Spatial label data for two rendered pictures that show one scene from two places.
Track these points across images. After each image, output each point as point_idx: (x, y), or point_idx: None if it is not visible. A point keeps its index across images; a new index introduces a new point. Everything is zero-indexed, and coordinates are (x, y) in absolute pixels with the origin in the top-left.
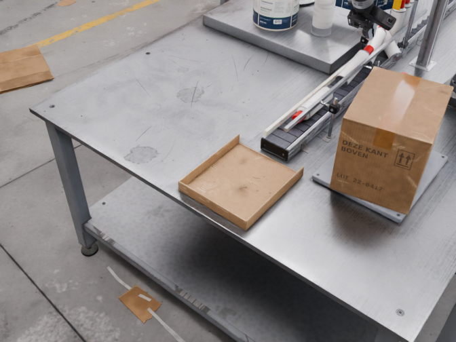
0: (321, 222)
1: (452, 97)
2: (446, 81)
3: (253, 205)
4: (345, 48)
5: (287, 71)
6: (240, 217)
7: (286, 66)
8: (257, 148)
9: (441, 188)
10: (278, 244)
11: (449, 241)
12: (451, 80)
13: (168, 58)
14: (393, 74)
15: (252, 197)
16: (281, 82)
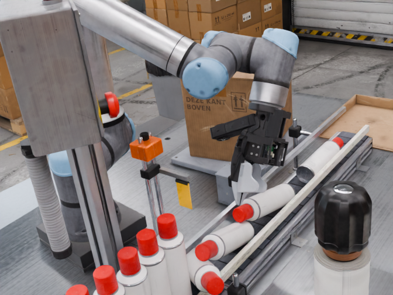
0: (296, 114)
1: (128, 206)
2: (120, 230)
3: (356, 114)
4: (279, 285)
5: (383, 260)
6: (361, 95)
7: (390, 273)
8: (375, 151)
9: (188, 143)
10: (327, 102)
11: None
12: (117, 216)
13: None
14: (236, 75)
15: (360, 117)
16: (385, 236)
